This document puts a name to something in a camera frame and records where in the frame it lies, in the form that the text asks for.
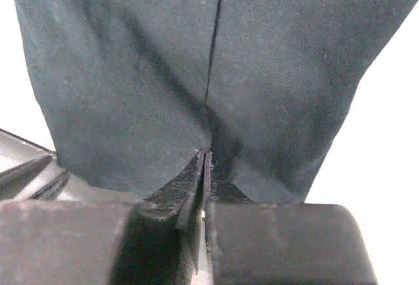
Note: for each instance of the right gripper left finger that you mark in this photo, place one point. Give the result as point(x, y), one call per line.
point(153, 241)

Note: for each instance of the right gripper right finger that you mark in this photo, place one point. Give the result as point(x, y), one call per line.
point(270, 243)

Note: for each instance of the black t-shirt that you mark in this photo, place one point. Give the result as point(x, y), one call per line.
point(132, 89)

